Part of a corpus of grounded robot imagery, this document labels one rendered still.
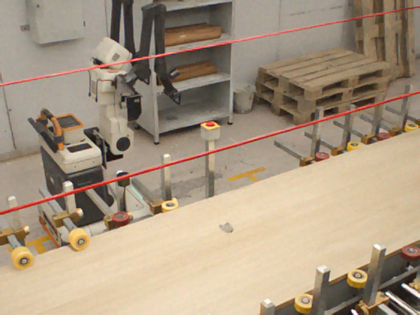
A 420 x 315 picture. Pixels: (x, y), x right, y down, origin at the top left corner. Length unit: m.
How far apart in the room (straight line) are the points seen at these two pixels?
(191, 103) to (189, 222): 3.47
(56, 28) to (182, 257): 2.95
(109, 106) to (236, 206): 1.32
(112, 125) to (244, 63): 2.83
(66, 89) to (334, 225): 3.32
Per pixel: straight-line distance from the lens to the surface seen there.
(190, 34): 5.33
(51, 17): 4.91
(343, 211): 2.80
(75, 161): 3.52
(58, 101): 5.37
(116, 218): 2.68
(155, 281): 2.30
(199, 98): 6.05
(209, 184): 2.96
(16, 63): 5.16
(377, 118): 3.67
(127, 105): 3.68
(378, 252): 2.17
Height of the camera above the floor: 2.37
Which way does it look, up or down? 31 degrees down
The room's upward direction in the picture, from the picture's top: straight up
